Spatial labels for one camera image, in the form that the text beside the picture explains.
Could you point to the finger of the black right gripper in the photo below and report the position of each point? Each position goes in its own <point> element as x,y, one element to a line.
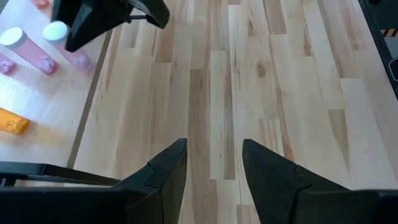
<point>155,12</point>
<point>93,15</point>

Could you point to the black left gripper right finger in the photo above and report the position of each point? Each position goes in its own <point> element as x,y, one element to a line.
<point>273,186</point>

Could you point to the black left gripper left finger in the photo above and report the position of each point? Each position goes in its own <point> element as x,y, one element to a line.
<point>155,193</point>

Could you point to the pink pill bottle white cap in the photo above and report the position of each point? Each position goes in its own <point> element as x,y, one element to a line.
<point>31,53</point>
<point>79,60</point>
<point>6,66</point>

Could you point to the orange pill bottle white cap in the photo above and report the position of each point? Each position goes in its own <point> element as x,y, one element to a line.
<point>14,124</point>

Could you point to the yellow black striped tape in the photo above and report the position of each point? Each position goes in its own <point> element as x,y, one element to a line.
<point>390,32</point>

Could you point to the wooden shelf black metal frame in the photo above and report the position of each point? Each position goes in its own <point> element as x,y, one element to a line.
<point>37,93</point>

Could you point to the grey table-level camera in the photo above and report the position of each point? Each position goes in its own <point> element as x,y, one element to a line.
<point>394,69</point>

